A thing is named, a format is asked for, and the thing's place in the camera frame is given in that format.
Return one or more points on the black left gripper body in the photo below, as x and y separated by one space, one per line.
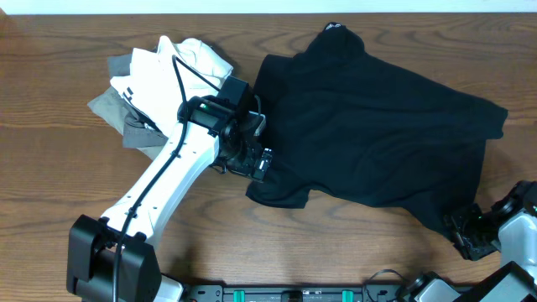
242 156

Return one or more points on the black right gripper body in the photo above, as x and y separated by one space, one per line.
476 233

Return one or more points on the black t-shirt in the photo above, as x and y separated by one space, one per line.
346 123

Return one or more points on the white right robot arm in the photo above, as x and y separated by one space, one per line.
509 228

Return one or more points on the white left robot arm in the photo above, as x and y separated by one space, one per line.
113 258

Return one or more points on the grey crumpled garment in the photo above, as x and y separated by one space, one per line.
116 112

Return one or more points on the white crumpled t-shirt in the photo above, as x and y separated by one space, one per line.
159 82

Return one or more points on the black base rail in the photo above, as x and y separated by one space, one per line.
381 292

